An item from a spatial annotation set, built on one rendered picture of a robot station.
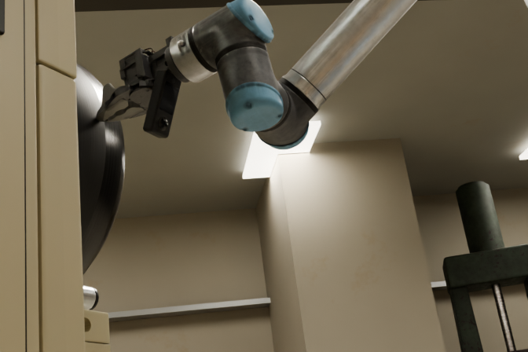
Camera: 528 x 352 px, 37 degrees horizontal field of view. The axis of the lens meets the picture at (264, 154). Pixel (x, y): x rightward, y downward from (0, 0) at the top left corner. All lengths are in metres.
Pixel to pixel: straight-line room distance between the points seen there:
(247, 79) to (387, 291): 6.34
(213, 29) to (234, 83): 0.12
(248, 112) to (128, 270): 7.92
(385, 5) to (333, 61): 0.14
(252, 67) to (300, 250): 6.22
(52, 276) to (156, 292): 8.40
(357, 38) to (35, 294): 0.90
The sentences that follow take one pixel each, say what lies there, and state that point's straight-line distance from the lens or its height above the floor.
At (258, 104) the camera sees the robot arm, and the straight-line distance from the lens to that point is 1.26.
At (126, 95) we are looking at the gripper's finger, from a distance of 1.44.
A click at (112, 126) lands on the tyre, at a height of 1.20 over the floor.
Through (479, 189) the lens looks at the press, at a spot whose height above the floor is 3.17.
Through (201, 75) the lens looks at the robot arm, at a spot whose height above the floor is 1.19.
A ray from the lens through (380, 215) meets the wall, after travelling 7.75.
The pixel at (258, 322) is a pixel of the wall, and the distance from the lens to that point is 9.06.
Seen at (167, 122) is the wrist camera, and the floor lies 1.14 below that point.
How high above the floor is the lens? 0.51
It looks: 23 degrees up
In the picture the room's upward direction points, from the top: 8 degrees counter-clockwise
